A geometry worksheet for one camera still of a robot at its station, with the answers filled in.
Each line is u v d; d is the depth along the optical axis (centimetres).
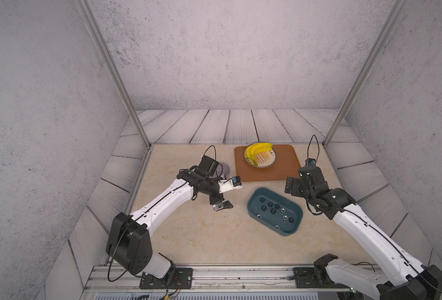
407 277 38
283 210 91
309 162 67
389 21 73
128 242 41
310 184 57
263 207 93
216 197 70
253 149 111
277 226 85
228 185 69
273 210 91
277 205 93
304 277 73
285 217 89
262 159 112
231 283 73
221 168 68
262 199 96
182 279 73
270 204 94
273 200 94
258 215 89
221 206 71
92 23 73
